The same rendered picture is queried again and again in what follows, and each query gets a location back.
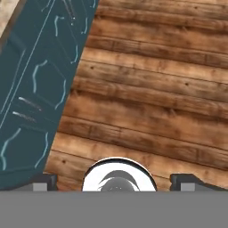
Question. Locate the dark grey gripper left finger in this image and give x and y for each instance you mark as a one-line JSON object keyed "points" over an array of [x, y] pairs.
{"points": [[47, 181]]}

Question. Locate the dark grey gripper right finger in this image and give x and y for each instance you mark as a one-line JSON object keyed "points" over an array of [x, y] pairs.
{"points": [[178, 179]]}

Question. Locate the teal cupboard door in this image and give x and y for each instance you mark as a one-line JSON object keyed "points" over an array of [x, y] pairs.
{"points": [[49, 81], [26, 148], [66, 38]]}

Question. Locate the white and black round object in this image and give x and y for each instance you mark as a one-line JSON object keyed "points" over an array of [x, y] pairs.
{"points": [[92, 178]]}

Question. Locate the teal drawer front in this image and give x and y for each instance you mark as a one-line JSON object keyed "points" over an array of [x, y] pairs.
{"points": [[20, 50]]}

